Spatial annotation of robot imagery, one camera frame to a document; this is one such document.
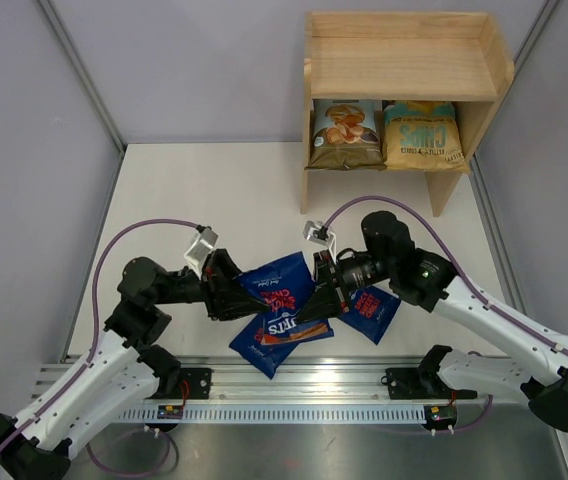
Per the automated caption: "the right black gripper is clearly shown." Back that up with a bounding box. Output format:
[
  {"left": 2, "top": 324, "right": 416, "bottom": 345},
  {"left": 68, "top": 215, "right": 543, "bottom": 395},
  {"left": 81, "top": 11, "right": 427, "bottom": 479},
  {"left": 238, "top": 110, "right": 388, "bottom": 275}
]
[{"left": 296, "top": 250, "right": 395, "bottom": 324}]

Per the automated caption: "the left aluminium frame post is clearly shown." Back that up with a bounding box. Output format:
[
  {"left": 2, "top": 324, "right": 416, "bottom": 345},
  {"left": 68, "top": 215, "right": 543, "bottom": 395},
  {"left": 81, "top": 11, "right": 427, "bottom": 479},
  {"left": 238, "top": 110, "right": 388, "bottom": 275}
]
[{"left": 36, "top": 0, "right": 126, "bottom": 154}]

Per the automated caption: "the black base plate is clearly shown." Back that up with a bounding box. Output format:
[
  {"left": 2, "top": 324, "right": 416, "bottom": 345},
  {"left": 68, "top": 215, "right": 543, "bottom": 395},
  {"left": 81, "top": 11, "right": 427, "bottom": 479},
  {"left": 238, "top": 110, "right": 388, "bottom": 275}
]
[
  {"left": 380, "top": 367, "right": 478, "bottom": 400},
  {"left": 150, "top": 367, "right": 213, "bottom": 401}
]

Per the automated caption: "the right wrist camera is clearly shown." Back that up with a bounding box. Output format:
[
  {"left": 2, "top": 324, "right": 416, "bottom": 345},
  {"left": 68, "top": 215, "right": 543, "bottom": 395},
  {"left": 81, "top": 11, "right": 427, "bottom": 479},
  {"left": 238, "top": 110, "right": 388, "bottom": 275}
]
[{"left": 303, "top": 220, "right": 337, "bottom": 260}]

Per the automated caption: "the aluminium frame post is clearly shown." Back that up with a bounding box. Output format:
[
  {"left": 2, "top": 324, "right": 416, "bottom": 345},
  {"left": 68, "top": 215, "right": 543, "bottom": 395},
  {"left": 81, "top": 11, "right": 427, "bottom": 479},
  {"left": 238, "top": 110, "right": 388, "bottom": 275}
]
[
  {"left": 36, "top": 0, "right": 126, "bottom": 154},
  {"left": 514, "top": 0, "right": 563, "bottom": 70}
]

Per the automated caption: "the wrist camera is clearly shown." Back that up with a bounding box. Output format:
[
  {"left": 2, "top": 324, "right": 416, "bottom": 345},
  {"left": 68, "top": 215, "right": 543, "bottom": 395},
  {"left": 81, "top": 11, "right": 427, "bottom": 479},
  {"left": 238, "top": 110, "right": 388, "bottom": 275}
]
[
  {"left": 303, "top": 220, "right": 337, "bottom": 260},
  {"left": 183, "top": 225, "right": 218, "bottom": 275}
]

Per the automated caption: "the light blue cassava chips bag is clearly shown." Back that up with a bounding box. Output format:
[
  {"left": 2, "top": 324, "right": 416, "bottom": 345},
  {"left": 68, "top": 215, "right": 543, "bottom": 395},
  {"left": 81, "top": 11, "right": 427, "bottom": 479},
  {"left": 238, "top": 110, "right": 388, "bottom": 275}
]
[{"left": 306, "top": 99, "right": 385, "bottom": 171}]

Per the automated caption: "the right aluminium frame post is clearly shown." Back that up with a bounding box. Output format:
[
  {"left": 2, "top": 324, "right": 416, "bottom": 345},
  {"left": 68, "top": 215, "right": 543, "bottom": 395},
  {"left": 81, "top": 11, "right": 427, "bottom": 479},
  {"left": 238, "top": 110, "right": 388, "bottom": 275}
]
[{"left": 514, "top": 0, "right": 563, "bottom": 70}]

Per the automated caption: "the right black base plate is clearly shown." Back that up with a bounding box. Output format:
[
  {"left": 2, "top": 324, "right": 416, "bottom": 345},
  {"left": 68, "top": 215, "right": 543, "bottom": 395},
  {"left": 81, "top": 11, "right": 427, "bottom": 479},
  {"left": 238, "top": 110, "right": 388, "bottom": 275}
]
[{"left": 380, "top": 367, "right": 478, "bottom": 400}]

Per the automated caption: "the yellow kettle chips bag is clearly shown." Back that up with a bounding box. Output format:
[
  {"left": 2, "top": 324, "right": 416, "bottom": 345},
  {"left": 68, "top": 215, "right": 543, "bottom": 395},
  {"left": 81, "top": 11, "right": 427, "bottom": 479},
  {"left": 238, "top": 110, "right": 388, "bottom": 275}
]
[{"left": 382, "top": 100, "right": 470, "bottom": 173}]

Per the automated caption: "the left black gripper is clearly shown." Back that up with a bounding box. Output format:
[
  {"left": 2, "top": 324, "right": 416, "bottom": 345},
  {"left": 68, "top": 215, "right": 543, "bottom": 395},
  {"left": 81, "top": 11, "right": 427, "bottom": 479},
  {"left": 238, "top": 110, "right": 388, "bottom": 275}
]
[{"left": 152, "top": 249, "right": 272, "bottom": 320}]

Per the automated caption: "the aluminium mounting rail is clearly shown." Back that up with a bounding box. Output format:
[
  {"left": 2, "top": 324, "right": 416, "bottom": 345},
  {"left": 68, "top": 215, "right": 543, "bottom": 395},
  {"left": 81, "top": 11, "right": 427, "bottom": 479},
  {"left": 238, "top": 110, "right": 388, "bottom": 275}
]
[{"left": 31, "top": 354, "right": 530, "bottom": 406}]

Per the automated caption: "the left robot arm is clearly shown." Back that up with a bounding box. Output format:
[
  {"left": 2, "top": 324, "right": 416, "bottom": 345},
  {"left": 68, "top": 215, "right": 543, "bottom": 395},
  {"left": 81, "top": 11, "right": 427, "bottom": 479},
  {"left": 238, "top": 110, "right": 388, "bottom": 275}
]
[{"left": 0, "top": 249, "right": 268, "bottom": 479}]

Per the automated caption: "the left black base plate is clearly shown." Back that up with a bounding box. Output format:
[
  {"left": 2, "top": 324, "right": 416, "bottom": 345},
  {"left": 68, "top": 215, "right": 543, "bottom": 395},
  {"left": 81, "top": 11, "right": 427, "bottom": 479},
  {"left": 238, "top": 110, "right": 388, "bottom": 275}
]
[{"left": 150, "top": 367, "right": 213, "bottom": 401}]

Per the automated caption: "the blue Burts bag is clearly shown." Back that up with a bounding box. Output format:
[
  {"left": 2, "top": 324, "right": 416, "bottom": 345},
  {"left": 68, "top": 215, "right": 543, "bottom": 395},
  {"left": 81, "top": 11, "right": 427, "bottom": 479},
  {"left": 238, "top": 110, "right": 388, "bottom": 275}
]
[
  {"left": 238, "top": 251, "right": 334, "bottom": 348},
  {"left": 229, "top": 316, "right": 296, "bottom": 380},
  {"left": 338, "top": 286, "right": 401, "bottom": 345}
]

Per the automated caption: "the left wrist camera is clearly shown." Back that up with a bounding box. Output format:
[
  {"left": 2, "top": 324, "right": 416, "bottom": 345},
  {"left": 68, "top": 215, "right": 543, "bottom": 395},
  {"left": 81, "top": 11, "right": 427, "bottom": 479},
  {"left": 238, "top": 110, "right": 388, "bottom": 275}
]
[{"left": 183, "top": 225, "right": 218, "bottom": 275}]

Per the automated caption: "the wooden two-tier shelf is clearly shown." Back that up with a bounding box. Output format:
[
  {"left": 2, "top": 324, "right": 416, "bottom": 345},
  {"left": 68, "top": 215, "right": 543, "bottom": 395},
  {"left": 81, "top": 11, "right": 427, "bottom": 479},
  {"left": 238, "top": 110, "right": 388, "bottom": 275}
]
[{"left": 299, "top": 11, "right": 515, "bottom": 219}]

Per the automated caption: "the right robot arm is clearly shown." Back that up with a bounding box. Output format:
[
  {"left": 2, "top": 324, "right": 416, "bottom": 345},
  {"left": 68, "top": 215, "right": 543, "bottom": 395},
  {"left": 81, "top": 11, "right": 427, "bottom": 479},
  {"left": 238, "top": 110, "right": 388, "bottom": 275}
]
[{"left": 297, "top": 211, "right": 568, "bottom": 433}]

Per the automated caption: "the white slotted cable duct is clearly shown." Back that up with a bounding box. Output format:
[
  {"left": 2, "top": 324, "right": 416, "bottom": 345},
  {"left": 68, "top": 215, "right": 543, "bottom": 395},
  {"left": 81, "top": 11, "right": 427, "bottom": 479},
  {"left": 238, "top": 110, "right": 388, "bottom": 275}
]
[{"left": 116, "top": 403, "right": 426, "bottom": 425}]

